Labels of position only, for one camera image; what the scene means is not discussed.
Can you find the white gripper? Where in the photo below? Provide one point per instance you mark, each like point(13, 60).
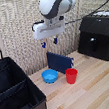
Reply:
point(48, 28)

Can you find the black fabric storage bin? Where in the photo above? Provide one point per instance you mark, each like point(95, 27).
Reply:
point(15, 97)

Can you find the red plastic cup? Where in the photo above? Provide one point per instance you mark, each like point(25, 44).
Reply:
point(71, 76)

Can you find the dark blue flat box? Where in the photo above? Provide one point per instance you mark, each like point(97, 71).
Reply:
point(59, 61)

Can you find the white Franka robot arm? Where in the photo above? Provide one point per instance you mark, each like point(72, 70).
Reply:
point(54, 1)

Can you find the black hard case box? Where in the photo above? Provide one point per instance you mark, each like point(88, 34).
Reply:
point(100, 36)

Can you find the blue plastic bowl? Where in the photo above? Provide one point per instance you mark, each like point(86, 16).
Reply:
point(50, 76)

